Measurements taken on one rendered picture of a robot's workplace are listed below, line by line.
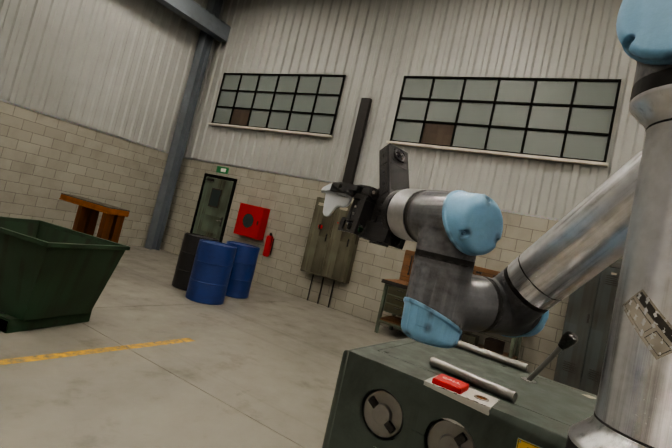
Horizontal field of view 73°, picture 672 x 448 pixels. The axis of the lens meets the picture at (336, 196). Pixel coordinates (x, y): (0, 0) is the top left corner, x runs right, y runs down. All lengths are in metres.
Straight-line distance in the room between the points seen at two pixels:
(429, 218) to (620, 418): 0.29
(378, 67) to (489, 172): 3.22
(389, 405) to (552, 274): 0.55
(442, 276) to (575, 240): 0.16
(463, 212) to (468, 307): 0.12
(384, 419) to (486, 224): 0.60
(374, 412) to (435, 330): 0.52
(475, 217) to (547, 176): 7.48
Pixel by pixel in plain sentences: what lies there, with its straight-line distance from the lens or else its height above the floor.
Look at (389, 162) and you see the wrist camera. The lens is 0.73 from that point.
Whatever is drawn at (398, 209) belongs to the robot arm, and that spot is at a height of 1.56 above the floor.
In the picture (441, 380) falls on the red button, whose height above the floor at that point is 1.27.
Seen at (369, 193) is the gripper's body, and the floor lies 1.58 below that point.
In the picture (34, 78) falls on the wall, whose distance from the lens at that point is 10.62.
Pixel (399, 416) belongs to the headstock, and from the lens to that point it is 1.05.
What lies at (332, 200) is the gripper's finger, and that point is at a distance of 0.78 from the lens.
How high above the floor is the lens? 1.52
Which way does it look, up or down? 4 degrees up
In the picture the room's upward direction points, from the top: 13 degrees clockwise
